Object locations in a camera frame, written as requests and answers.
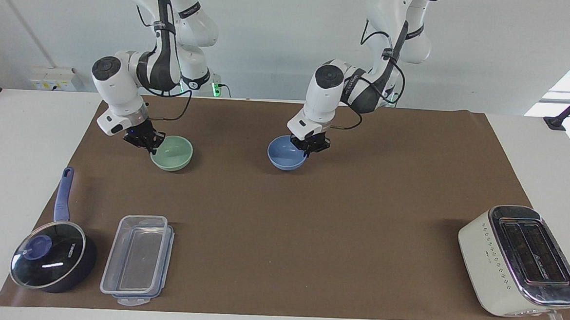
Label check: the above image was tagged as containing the dark blue saucepan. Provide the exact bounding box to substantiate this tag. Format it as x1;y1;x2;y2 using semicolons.
38;166;103;296

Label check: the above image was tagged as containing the clear container lid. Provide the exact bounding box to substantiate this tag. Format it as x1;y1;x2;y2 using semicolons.
110;222;176;309

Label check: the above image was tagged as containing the green bowl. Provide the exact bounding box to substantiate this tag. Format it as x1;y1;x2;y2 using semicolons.
149;134;194;173

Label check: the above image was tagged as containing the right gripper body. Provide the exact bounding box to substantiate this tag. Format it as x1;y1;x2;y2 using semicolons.
122;118;157;148

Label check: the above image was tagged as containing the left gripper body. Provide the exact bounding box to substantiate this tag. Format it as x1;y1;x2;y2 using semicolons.
290;130;330;151

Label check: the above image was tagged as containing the cream and chrome toaster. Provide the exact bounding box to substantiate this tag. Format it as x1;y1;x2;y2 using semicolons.
454;202;570;320

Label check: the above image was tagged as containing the clear plastic container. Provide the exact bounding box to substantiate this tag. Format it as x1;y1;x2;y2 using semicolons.
99;212;171;299

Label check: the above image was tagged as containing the black cable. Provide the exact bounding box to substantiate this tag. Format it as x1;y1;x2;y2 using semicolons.
130;5;197;124
330;19;410;134

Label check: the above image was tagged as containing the blue bowl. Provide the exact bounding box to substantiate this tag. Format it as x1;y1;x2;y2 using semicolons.
266;134;310;172

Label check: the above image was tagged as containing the white wall socket box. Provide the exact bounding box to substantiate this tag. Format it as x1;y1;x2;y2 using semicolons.
29;65;85;93

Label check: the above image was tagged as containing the glass pan lid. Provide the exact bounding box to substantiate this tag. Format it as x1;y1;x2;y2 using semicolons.
8;218;88;292

